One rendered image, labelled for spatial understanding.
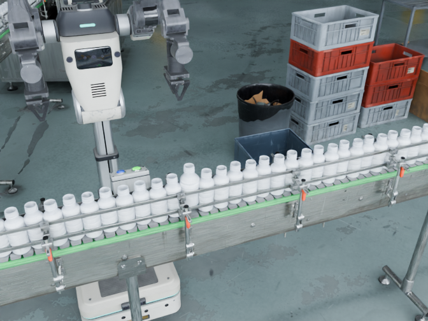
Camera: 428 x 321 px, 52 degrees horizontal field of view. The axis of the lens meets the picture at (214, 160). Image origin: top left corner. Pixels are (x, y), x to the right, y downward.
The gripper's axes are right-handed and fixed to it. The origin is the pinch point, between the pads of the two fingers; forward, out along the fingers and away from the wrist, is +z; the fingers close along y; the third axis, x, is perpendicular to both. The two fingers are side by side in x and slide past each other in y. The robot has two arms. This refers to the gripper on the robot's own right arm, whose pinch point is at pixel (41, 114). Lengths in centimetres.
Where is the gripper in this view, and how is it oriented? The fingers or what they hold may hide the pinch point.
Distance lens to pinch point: 152.4
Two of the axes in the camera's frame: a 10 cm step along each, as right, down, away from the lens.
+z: -0.1, 8.5, 5.3
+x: 9.4, -1.8, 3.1
